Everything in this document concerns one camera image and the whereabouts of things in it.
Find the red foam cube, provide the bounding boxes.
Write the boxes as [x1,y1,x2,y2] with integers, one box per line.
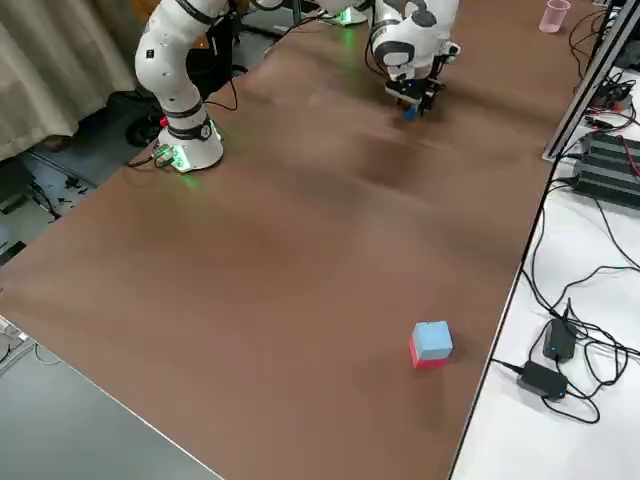
[408,337,447,372]

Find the light blue foam cube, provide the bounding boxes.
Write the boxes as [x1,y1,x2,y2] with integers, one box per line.
[412,320,455,361]

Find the wire bundle with red clips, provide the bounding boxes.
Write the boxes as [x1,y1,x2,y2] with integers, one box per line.
[587,69,639,129]

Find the black power adapter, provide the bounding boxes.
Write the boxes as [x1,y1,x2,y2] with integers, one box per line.
[516,360,570,401]
[542,318,577,362]

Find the aluminium post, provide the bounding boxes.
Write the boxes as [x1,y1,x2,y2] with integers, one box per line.
[541,0,640,162]

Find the pink plastic cup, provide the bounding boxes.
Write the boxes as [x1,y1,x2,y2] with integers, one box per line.
[540,0,571,34]

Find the beige curtain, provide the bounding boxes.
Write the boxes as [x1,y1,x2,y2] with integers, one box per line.
[0,0,151,164]

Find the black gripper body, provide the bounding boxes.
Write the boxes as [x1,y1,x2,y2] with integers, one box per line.
[410,55,448,101]

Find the black finned power supply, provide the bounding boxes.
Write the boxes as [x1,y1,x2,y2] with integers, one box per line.
[581,130,640,179]
[569,158,640,217]

